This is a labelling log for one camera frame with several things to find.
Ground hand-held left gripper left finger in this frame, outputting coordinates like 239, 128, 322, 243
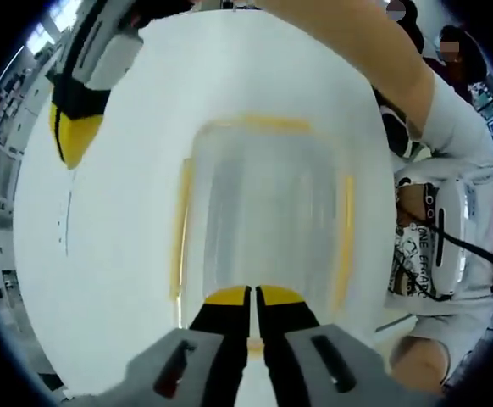
70, 286, 253, 407

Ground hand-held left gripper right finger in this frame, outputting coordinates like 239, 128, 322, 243
254, 285, 439, 407

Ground clear storage box yellow latches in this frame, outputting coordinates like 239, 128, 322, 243
168, 110, 357, 362

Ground person's leg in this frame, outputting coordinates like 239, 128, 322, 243
391, 336, 453, 385

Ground white chest-worn device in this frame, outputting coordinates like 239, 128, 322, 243
392, 177, 471, 300

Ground white black padded device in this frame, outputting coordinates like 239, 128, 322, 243
377, 103, 421, 161

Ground person in white shirt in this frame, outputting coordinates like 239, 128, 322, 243
373, 74, 493, 374

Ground black device cable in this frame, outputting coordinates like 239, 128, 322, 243
439, 228, 493, 266

